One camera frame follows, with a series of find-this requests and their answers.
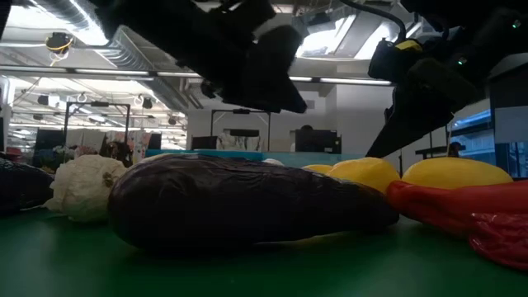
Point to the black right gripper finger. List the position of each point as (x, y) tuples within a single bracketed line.
[(404, 132)]

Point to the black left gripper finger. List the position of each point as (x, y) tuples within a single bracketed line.
[(272, 74)]

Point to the yellow round produce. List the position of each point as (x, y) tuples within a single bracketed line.
[(455, 173), (317, 168), (367, 173)]

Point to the white cauliflower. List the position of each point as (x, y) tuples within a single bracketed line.
[(82, 187)]

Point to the dark textured produce item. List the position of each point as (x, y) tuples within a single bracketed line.
[(20, 187)]

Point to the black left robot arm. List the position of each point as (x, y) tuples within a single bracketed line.
[(144, 20)]

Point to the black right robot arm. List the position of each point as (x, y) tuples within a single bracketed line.
[(482, 29)]

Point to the red crinkled produce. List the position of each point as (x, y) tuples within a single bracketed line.
[(503, 239)]

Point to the black desk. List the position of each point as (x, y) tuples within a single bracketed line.
[(437, 150)]

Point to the person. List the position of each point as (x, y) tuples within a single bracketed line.
[(455, 149)]

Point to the yellow label tape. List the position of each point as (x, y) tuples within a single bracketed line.
[(408, 44)]

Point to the large black monitor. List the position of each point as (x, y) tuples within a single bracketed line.
[(317, 141)]

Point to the red glossy pepper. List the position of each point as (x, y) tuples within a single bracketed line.
[(445, 206)]

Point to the small black monitor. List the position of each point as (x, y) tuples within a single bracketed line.
[(204, 142)]

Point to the long ceiling light bar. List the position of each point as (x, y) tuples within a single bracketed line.
[(111, 72)]

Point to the narrow black monitor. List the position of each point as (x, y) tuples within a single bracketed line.
[(155, 141)]

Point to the dark purple eggplant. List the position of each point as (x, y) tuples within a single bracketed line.
[(247, 202)]

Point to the black frame stand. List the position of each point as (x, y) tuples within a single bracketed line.
[(97, 104), (241, 111)]

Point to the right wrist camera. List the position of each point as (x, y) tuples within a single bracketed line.
[(385, 62)]

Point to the corrugated silver duct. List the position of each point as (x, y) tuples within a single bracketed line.
[(123, 49)]

